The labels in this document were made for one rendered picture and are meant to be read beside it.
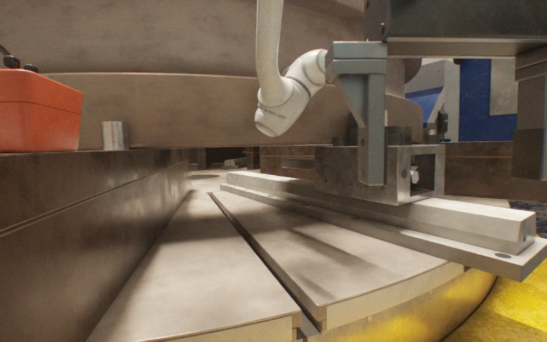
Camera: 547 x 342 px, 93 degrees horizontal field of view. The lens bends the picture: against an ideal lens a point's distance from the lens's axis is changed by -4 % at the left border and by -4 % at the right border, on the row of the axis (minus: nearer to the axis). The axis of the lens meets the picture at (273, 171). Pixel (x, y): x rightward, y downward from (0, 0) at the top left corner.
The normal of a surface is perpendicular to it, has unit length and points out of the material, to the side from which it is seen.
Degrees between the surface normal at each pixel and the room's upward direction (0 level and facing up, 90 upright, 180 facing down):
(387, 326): 90
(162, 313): 0
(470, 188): 90
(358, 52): 90
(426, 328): 90
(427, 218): 72
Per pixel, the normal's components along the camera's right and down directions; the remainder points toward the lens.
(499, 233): -0.80, -0.25
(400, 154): 0.55, 0.07
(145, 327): -0.03, -1.00
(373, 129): 0.01, 0.09
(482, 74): -0.86, 0.07
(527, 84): -1.00, 0.03
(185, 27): 0.26, 0.08
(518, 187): -0.57, 0.09
